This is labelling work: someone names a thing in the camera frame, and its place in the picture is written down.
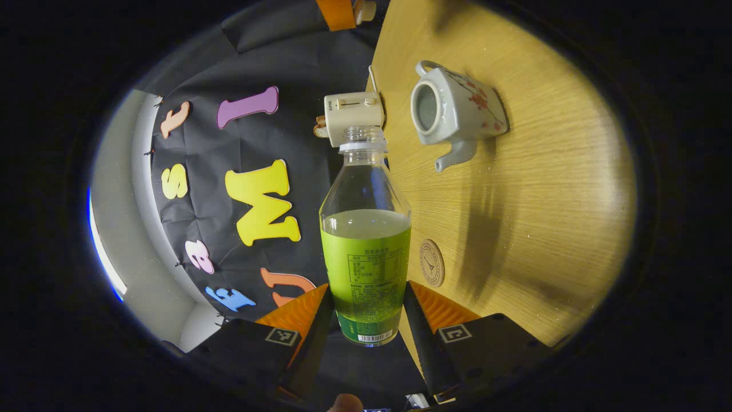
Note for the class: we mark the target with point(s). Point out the white toaster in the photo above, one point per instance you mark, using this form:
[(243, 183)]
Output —
[(354, 114)]

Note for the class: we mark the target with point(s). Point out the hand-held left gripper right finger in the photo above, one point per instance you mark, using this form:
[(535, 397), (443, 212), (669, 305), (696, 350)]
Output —
[(420, 332)]

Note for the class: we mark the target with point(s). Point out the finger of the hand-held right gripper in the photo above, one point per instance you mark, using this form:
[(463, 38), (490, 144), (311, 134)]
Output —
[(337, 14)]

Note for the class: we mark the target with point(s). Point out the green label water bottle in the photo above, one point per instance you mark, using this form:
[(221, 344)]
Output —
[(366, 257)]

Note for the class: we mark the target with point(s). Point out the brown bread slice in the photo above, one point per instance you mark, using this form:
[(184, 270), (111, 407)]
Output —
[(320, 127)]

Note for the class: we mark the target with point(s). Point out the white floral teacup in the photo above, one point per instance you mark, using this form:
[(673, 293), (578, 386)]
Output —
[(463, 114)]

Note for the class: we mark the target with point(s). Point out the round brown coaster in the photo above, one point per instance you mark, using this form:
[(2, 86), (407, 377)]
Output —
[(432, 263)]

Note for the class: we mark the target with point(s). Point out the black backdrop cloth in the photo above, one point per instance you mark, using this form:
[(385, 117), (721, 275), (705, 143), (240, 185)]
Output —
[(206, 149)]

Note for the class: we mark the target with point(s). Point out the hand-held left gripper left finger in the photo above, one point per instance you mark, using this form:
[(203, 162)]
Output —
[(311, 349)]

